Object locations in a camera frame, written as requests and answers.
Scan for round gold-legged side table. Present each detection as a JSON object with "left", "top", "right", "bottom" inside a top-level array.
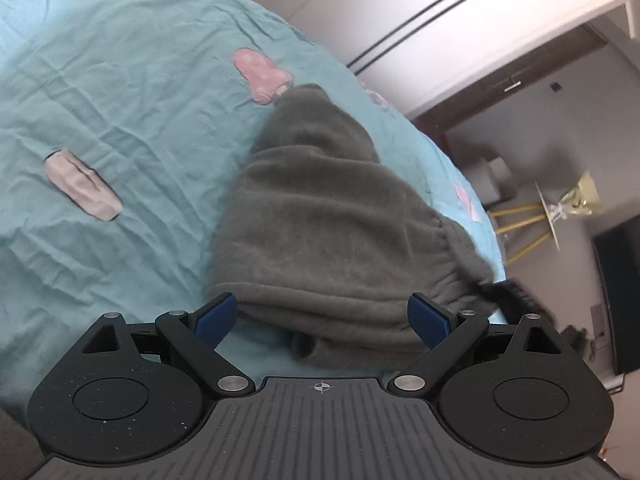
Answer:
[{"left": 491, "top": 181, "right": 568, "bottom": 262}]

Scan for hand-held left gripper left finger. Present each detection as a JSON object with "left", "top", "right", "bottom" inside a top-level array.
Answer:
[{"left": 80, "top": 293, "right": 257, "bottom": 397}]

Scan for black television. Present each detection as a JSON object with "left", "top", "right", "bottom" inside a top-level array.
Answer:
[{"left": 591, "top": 219, "right": 640, "bottom": 377}]

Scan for teal printed bed sheet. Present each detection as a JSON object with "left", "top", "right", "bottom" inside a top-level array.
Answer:
[{"left": 0, "top": 0, "right": 507, "bottom": 361}]

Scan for black cables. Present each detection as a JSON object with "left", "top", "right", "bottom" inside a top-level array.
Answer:
[{"left": 562, "top": 324, "right": 607, "bottom": 362}]

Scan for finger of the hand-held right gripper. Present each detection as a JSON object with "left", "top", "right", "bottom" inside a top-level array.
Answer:
[{"left": 475, "top": 279, "right": 557, "bottom": 327}]

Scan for white wardrobe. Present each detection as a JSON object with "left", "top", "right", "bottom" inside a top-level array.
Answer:
[{"left": 200, "top": 0, "right": 640, "bottom": 117}]

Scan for grey pants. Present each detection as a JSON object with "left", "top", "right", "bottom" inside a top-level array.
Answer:
[{"left": 207, "top": 82, "right": 501, "bottom": 373}]

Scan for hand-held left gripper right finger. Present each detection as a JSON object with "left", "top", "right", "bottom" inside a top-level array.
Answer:
[{"left": 391, "top": 292, "right": 572, "bottom": 397}]

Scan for brown wooden door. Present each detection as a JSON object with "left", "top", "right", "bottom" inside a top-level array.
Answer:
[{"left": 411, "top": 24, "right": 622, "bottom": 135}]

